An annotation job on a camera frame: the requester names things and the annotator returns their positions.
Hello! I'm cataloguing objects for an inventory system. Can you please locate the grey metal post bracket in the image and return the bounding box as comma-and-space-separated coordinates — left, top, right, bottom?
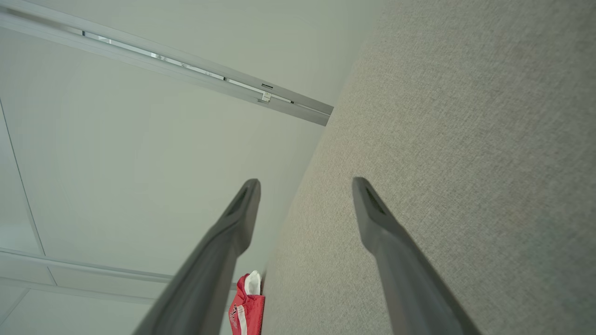
0, 0, 334, 127

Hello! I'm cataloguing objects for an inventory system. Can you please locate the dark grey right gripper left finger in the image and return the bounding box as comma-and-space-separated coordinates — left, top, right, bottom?
133, 179, 261, 335

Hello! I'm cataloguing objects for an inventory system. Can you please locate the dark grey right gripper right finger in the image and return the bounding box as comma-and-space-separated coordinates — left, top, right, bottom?
352, 177, 482, 335

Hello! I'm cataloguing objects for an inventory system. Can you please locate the red white Bulls jersey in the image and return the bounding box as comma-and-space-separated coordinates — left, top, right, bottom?
228, 271, 266, 335

